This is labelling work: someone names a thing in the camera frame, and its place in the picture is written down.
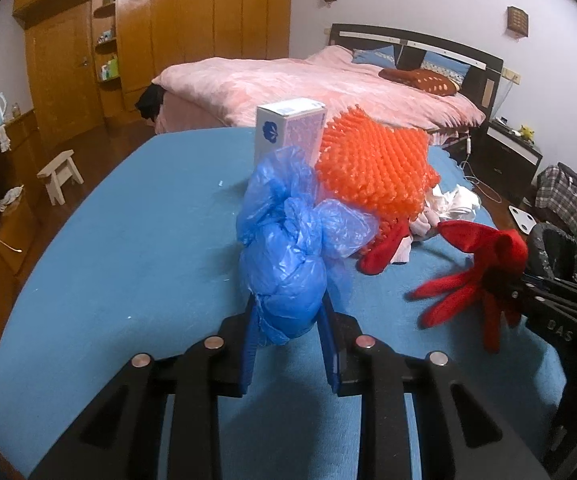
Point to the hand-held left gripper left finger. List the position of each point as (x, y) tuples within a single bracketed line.
[(250, 342)]

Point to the black cloth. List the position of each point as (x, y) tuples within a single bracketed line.
[(149, 102)]

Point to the pink sock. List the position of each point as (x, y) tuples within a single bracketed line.
[(418, 225)]

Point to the orange ridged foam mat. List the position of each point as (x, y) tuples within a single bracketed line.
[(373, 165)]

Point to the trash bin with black bag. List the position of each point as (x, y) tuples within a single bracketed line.
[(568, 255)]

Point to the white cardboard box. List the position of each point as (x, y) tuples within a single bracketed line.
[(293, 130)]

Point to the bed with pink cover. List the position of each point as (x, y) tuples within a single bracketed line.
[(278, 85)]

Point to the white bathroom scale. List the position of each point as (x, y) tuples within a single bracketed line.
[(523, 217)]

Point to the red glove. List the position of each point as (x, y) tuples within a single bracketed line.
[(488, 250)]

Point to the blue pillow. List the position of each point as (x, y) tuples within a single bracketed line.
[(446, 66), (376, 56)]

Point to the yellow plush toy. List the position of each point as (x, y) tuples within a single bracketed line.
[(526, 131)]

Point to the white tissue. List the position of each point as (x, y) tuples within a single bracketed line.
[(456, 202)]

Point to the white wooden stool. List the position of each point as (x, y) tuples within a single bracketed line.
[(61, 172)]

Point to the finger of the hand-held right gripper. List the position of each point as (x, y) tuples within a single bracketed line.
[(558, 292)]

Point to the wall socket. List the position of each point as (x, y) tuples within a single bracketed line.
[(511, 76)]

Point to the brown dotted cushion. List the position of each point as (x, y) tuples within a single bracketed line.
[(423, 81)]

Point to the white rag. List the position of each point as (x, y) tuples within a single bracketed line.
[(11, 197)]

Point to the wooden wardrobe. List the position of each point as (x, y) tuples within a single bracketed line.
[(193, 20)]

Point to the dark wooden bed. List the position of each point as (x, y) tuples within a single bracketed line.
[(483, 67)]

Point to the red cloth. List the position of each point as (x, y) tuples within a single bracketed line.
[(381, 255)]

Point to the blue plastic bag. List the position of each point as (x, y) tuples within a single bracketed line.
[(278, 260)]

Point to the dark nightstand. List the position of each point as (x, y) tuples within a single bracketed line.
[(503, 165)]

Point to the white hanging cloth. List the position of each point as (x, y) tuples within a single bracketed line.
[(3, 137)]

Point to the plaid clothing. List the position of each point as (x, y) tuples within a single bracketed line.
[(566, 195)]

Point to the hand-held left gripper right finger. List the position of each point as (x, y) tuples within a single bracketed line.
[(329, 352)]

